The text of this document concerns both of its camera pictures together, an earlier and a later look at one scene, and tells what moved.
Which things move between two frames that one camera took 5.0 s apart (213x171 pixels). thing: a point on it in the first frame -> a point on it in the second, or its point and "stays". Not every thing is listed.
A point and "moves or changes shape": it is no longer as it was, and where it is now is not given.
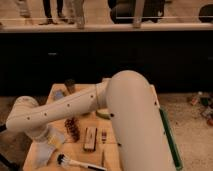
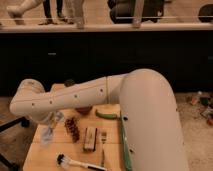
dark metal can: x=70 y=85 stays
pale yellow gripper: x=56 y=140 -> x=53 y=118
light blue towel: x=40 y=154 moves or changes shape
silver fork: x=104 y=139 stays
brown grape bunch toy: x=72 y=126 stays
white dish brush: x=64 y=160 stays
